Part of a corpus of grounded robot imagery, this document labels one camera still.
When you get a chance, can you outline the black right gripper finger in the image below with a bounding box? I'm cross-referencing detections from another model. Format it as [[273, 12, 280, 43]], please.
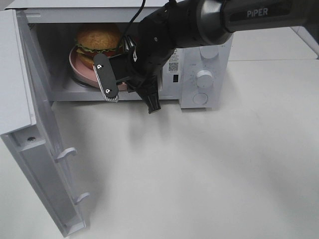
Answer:
[[127, 76, 161, 114]]

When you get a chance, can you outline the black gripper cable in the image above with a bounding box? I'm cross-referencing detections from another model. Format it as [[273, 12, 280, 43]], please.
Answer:
[[122, 0, 175, 38]]

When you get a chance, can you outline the round white door button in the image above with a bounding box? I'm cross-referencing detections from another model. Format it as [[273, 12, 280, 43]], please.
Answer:
[[193, 93, 208, 105]]

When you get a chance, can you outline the pink round plate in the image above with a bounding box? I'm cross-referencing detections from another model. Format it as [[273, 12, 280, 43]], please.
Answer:
[[69, 47, 128, 91]]

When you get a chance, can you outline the burger with lettuce and cheese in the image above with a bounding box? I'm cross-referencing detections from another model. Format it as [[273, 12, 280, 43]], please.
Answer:
[[76, 23, 124, 70]]

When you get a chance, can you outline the upper white power knob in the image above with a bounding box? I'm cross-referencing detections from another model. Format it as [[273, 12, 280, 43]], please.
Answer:
[[199, 46, 219, 59]]

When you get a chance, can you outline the white microwave oven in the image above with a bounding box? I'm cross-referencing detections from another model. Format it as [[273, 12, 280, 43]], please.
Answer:
[[5, 0, 232, 108]]

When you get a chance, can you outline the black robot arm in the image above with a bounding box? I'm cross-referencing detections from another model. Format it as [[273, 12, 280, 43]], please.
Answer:
[[104, 0, 319, 113]]

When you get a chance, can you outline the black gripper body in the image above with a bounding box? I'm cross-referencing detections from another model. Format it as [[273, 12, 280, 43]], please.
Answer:
[[110, 4, 176, 85]]

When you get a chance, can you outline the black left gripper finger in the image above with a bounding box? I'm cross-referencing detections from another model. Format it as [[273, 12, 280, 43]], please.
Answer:
[[117, 34, 137, 54]]

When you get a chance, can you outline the lower white timer knob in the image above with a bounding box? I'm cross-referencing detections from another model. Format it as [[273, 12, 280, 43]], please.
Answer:
[[195, 70, 213, 88]]

